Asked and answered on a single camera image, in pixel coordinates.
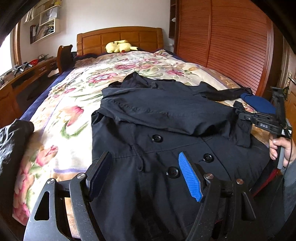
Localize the black trench coat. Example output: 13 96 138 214
91 73 269 240

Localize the person's right hand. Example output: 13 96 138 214
269 134 295 167

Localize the wooden louvered wardrobe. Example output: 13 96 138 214
174 1 274 96

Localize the dark wooden chair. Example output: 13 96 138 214
56 45 73 75

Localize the navy bed sheet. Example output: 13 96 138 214
20 69 72 121

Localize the wooden desk cabinet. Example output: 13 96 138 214
1 57 57 128

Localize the wooden headboard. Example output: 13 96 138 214
77 26 164 56

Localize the floral bed blanket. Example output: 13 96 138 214
11 50 238 226

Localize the blue folded garment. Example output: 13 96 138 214
240 93 276 114

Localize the white wall shelf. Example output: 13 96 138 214
24 0 63 44

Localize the yellow plush toy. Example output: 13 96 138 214
105 40 138 53

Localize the black jacket at left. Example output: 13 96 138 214
1 119 34 181

